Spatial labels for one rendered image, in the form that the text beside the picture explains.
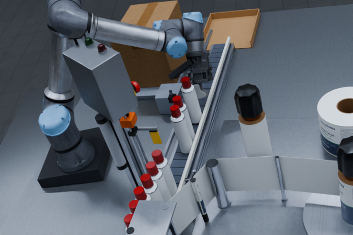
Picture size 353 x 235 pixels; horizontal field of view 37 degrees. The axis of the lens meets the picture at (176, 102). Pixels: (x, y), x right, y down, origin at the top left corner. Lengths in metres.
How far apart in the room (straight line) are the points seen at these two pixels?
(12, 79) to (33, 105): 2.14
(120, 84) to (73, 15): 0.40
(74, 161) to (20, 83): 2.69
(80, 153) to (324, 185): 0.91
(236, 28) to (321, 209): 1.28
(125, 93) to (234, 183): 0.46
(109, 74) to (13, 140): 1.11
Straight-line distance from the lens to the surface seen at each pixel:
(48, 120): 1.97
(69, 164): 2.04
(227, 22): 2.75
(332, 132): 1.75
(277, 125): 1.96
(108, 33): 1.81
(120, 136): 1.74
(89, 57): 1.47
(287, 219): 1.66
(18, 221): 2.08
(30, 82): 4.60
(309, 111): 2.08
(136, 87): 1.53
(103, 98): 1.46
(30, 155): 2.34
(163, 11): 2.38
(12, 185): 2.24
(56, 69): 2.00
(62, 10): 1.81
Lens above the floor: 2.17
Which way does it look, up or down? 36 degrees down
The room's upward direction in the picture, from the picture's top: 18 degrees counter-clockwise
